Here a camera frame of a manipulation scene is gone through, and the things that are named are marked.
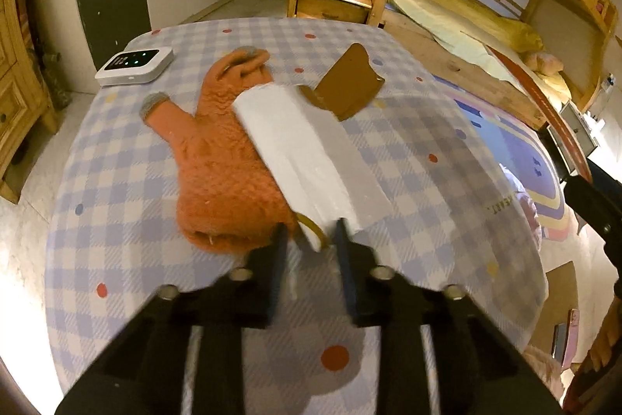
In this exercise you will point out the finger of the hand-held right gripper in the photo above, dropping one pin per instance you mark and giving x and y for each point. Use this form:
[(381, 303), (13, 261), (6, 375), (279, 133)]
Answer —
[(593, 206), (607, 181)]

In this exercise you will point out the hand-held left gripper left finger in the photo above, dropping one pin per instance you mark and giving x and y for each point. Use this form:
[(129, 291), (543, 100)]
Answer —
[(278, 269)]

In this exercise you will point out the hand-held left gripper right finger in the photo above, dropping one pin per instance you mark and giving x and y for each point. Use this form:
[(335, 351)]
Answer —
[(347, 269)]

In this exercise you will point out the long brown strip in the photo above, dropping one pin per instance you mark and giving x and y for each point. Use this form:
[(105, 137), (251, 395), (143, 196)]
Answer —
[(539, 99)]

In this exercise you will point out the cardboard box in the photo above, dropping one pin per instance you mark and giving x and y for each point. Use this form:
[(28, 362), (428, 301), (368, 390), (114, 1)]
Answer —
[(559, 293)]

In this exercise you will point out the small white drawer unit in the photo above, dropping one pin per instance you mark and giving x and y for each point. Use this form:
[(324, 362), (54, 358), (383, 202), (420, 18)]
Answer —
[(573, 128)]

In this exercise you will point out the pale pink plastic bag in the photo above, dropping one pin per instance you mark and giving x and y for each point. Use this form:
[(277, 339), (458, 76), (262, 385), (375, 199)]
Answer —
[(525, 201)]

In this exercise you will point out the pink flat box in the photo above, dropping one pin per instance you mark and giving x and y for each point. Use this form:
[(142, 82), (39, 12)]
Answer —
[(566, 332)]

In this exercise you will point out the colourful floor rug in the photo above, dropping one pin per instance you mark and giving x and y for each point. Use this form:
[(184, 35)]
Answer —
[(510, 142)]

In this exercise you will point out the blue checkered tablecloth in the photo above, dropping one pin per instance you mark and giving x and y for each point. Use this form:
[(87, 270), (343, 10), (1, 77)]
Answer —
[(413, 181)]

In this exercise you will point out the orange knitted glove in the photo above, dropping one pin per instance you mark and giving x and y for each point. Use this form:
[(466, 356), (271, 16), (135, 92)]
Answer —
[(218, 172)]

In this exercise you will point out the beige fluffy cloth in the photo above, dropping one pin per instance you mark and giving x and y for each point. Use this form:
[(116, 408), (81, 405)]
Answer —
[(542, 369)]

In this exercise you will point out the beige plush toy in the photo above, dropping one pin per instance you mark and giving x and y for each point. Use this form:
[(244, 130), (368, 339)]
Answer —
[(544, 62)]

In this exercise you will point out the brown cardboard piece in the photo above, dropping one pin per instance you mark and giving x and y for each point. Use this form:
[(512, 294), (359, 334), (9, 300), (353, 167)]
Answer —
[(350, 84)]

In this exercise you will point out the yellow blanket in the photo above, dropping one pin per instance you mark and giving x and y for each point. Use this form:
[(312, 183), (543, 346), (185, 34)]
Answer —
[(486, 16)]

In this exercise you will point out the wooden bunk bed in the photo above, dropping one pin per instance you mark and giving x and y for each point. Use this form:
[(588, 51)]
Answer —
[(437, 55)]

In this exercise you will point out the pale yellow bedsheet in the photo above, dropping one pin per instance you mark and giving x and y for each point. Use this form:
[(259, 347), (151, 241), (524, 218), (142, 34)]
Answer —
[(437, 14)]

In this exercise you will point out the white device with green lights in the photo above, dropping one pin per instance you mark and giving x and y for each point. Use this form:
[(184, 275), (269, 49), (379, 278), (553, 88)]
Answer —
[(133, 65)]

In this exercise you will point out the camouflage bag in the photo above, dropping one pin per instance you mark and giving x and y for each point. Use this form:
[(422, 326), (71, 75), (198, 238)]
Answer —
[(51, 70)]

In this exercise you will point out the wooden cabinet with drawers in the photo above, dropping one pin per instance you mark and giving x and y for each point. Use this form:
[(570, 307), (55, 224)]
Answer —
[(19, 104)]

